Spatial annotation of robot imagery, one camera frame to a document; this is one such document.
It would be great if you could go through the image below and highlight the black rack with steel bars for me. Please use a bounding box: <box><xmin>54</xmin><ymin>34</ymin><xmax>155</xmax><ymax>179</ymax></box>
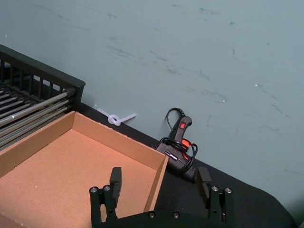
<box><xmin>0</xmin><ymin>44</ymin><xmax>86</xmax><ymax>152</ymax></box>

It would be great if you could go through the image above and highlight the black corded tool red switch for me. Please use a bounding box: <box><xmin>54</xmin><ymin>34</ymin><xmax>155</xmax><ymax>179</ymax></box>
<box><xmin>155</xmin><ymin>108</ymin><xmax>199</xmax><ymax>183</ymax></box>

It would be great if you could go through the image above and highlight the shallow brown cardboard tray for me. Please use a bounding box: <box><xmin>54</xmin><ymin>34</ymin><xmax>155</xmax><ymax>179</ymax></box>
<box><xmin>0</xmin><ymin>110</ymin><xmax>170</xmax><ymax>228</ymax></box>

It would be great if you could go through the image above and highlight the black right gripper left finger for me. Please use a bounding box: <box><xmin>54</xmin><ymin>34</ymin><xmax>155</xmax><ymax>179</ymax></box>
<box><xmin>89</xmin><ymin>167</ymin><xmax>123</xmax><ymax>224</ymax></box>

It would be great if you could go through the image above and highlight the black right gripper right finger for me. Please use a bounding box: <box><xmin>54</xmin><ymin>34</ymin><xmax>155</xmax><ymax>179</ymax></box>
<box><xmin>196</xmin><ymin>166</ymin><xmax>235</xmax><ymax>223</ymax></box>

